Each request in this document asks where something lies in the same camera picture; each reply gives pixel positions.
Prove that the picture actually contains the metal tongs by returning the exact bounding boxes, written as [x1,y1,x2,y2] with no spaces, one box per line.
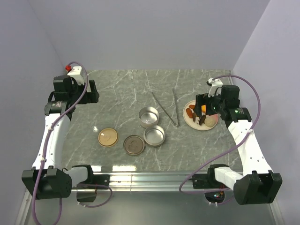
[151,87,180,128]

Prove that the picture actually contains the aluminium rail frame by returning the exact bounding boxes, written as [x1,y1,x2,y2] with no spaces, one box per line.
[15,171,285,225]

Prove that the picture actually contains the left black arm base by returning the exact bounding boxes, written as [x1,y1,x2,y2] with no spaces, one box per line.
[67,165,110,205]

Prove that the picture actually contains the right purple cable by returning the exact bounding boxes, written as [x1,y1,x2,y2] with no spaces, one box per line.
[179,75,261,206]

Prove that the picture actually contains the white steamed bun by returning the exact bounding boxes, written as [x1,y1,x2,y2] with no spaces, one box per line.
[204,116,217,128]

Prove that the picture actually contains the brown steel lunch container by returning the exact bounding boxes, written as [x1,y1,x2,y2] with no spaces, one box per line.
[143,125,165,147]

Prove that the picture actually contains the beige steel lunch container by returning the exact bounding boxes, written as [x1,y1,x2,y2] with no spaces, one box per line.
[138,106,159,128]

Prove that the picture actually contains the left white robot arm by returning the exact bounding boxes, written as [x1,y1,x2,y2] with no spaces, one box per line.
[22,75,99,200]

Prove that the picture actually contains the brown round lid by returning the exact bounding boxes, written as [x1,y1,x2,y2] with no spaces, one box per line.
[123,135,145,156]

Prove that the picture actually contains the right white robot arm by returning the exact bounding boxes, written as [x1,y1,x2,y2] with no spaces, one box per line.
[195,85,282,205]

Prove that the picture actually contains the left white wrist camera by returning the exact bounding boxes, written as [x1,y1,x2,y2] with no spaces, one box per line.
[65,65,85,85]

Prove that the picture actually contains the brown mushroom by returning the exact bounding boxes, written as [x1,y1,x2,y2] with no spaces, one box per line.
[192,112,197,122]

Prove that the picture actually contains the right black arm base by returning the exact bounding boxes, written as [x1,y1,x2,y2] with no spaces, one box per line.
[192,164,232,204]

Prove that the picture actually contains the beige round lid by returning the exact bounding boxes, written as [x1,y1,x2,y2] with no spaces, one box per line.
[98,127,119,147]

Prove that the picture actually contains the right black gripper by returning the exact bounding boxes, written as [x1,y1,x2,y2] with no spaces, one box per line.
[193,90,225,117]

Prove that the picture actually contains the orange sweet potato piece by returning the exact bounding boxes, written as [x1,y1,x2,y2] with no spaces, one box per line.
[201,105,206,113]

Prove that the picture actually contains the pink white plate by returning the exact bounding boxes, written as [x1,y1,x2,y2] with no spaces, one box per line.
[182,100,219,130]

